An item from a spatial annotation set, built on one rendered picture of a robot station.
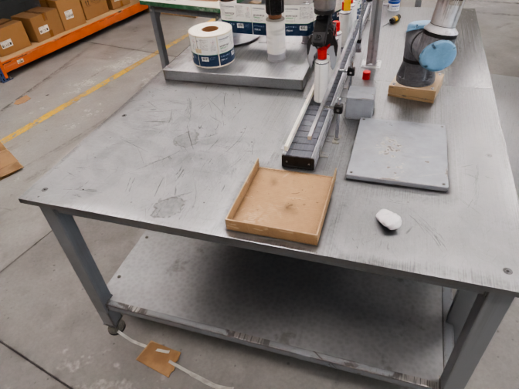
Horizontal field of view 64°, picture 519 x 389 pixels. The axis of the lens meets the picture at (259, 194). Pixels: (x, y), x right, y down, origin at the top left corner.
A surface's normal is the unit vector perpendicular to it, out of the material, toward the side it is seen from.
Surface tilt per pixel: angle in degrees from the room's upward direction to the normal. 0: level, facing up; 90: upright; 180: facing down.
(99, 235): 0
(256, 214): 0
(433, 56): 95
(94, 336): 0
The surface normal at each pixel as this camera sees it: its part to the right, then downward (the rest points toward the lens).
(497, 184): -0.07, -0.76
